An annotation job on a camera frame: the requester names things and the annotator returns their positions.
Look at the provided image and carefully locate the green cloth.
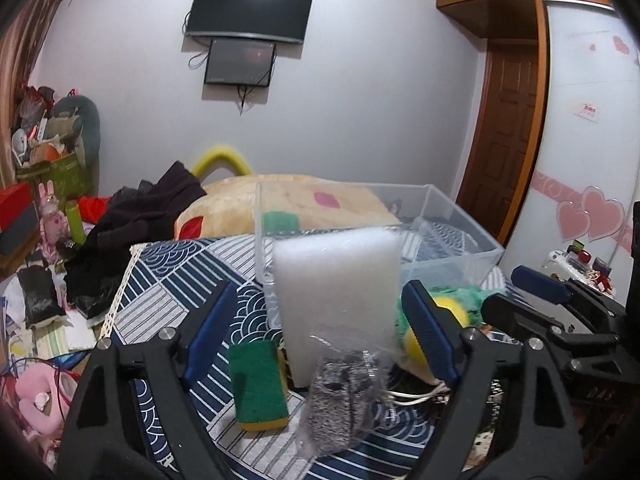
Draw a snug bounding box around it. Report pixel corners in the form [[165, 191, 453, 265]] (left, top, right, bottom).
[[396, 284, 506, 344]]

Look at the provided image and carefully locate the yellow round sponge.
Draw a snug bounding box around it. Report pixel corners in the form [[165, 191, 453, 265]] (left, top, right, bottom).
[[401, 287, 464, 376]]

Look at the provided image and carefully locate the steel wool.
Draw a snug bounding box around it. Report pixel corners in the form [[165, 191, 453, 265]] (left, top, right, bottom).
[[296, 333, 396, 460]]

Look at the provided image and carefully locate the green yellow scouring sponge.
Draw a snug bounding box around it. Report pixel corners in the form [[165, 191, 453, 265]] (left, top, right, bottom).
[[228, 340, 290, 432]]

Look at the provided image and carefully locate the white foam sponge block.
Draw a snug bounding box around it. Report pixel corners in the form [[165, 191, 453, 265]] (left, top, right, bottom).
[[272, 226, 401, 388]]

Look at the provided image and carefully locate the white wardrobe with hearts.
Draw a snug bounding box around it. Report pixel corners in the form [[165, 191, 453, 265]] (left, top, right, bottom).
[[501, 0, 639, 302]]

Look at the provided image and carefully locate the pink plush toy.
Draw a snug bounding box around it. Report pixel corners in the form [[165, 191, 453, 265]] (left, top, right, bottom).
[[15, 362, 78, 438]]

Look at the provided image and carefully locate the clear plastic storage bin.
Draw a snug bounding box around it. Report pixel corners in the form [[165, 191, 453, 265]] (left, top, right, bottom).
[[254, 179, 506, 330]]

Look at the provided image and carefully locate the brown wooden door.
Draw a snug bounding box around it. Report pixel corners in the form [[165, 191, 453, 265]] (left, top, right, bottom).
[[457, 41, 538, 243]]

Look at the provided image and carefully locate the black packet on floor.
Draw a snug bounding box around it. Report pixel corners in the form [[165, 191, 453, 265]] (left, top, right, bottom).
[[17, 266, 65, 328]]

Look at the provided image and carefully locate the blue white patterned tablecloth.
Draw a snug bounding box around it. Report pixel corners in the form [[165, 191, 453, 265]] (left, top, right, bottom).
[[96, 219, 507, 480]]

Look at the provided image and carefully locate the pink bunny toy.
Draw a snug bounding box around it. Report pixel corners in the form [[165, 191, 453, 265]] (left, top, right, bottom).
[[38, 180, 70, 264]]

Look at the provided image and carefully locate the black clothing pile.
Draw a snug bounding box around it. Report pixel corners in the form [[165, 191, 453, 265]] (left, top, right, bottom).
[[65, 162, 205, 318]]

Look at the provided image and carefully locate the green bottle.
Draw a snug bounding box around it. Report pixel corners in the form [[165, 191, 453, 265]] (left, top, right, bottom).
[[65, 200, 86, 245]]

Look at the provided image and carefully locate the red box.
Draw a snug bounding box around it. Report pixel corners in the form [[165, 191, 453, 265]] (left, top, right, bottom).
[[0, 182, 32, 231]]

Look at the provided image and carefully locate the green sponge in bin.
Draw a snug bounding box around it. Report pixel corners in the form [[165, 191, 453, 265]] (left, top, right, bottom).
[[262, 210, 300, 233]]

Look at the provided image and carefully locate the beige plush pillow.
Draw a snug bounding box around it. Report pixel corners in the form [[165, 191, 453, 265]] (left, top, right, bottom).
[[174, 174, 398, 240]]

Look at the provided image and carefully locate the green cardboard box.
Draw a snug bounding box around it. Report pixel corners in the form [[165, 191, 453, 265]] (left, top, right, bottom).
[[16, 153, 93, 202]]

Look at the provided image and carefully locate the grey green chair back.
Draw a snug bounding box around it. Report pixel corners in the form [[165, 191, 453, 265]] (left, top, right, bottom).
[[52, 94, 101, 174]]

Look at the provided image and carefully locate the yellow foam hoop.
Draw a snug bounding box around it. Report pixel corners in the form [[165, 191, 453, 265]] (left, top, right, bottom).
[[191, 144, 253, 180]]

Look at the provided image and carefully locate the small wall monitor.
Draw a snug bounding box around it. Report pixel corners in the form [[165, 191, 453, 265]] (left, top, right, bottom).
[[204, 38, 276, 88]]

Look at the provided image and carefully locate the large wall television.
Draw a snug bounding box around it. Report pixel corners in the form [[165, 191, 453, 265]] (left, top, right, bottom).
[[184, 0, 312, 44]]

